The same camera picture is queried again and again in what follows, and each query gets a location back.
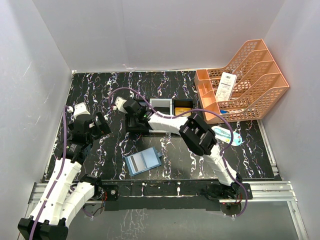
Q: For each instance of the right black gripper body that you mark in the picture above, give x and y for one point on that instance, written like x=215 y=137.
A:
x=136 y=122

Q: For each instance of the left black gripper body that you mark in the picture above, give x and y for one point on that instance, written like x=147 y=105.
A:
x=96 y=126

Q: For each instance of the blue leather card holder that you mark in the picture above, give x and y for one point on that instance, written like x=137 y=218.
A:
x=152 y=159

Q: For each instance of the three-compartment black white tray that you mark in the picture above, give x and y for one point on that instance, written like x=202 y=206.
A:
x=163 y=118

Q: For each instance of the packaged nail clipper blister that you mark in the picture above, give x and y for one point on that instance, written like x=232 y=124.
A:
x=224 y=135

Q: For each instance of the orange mesh file organizer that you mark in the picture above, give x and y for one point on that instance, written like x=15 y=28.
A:
x=258 y=86

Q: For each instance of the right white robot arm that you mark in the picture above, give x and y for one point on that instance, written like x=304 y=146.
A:
x=198 y=136

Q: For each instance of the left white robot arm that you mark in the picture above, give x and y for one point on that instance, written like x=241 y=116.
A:
x=58 y=205

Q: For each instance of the gold credit card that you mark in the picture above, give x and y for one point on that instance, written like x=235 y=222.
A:
x=182 y=110

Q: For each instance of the white paper receipt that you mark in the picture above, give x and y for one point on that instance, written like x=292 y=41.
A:
x=225 y=87

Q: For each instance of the aluminium frame rail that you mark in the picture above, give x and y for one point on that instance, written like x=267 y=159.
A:
x=182 y=194

